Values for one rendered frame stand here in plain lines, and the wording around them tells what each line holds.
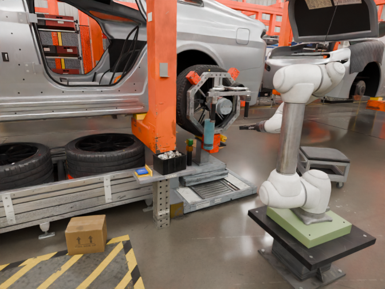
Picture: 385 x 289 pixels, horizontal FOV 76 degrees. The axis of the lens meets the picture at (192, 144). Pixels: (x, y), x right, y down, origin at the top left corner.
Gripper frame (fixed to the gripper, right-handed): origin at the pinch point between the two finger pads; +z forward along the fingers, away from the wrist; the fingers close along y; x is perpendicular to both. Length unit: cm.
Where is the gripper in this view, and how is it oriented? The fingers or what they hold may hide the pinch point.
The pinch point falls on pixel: (243, 127)
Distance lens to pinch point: 205.9
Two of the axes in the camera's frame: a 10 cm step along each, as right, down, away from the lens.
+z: -5.4, -0.2, 8.4
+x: 1.2, 9.9, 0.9
